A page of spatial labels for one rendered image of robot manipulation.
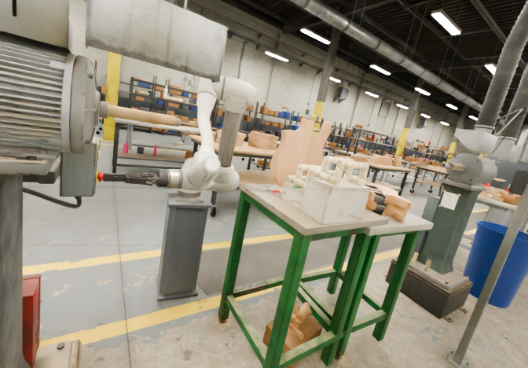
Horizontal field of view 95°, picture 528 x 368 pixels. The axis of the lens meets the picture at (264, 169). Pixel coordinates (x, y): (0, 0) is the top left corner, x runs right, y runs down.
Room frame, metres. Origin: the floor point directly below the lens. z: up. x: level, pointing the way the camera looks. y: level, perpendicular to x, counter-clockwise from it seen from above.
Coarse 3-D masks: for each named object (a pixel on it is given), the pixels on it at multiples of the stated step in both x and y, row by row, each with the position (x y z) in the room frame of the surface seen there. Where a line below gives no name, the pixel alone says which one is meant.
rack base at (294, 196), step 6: (288, 186) 1.19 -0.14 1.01; (288, 192) 1.19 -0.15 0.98; (294, 192) 1.15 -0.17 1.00; (300, 192) 1.11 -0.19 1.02; (282, 198) 1.22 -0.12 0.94; (288, 198) 1.18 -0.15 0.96; (294, 198) 1.14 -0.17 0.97; (300, 198) 1.11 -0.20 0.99; (294, 204) 1.13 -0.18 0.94; (300, 204) 1.10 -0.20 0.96
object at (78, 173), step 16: (96, 144) 0.83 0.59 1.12; (64, 160) 0.78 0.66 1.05; (80, 160) 0.80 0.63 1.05; (96, 160) 0.83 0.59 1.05; (64, 176) 0.78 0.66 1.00; (80, 176) 0.80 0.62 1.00; (96, 176) 0.85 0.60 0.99; (32, 192) 0.72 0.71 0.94; (64, 192) 0.78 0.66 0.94; (80, 192) 0.80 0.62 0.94
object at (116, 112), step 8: (112, 112) 0.68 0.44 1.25; (120, 112) 0.69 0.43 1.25; (128, 112) 0.70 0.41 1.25; (136, 112) 0.71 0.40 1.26; (144, 112) 0.72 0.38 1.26; (152, 112) 0.74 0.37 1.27; (144, 120) 0.73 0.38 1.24; (152, 120) 0.74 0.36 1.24; (160, 120) 0.75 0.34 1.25; (168, 120) 0.76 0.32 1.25
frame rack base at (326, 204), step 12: (312, 180) 1.07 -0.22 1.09; (324, 180) 1.07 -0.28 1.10; (312, 192) 1.05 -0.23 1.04; (324, 192) 0.99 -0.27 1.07; (336, 192) 0.99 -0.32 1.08; (348, 192) 1.03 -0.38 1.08; (360, 192) 1.08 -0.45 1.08; (312, 204) 1.04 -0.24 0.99; (324, 204) 0.98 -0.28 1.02; (336, 204) 1.00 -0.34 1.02; (348, 204) 1.05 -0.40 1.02; (360, 204) 1.09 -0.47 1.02; (312, 216) 1.02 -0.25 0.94; (324, 216) 0.97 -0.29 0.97; (336, 216) 1.02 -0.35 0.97; (348, 216) 1.06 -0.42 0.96; (360, 216) 1.11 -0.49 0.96
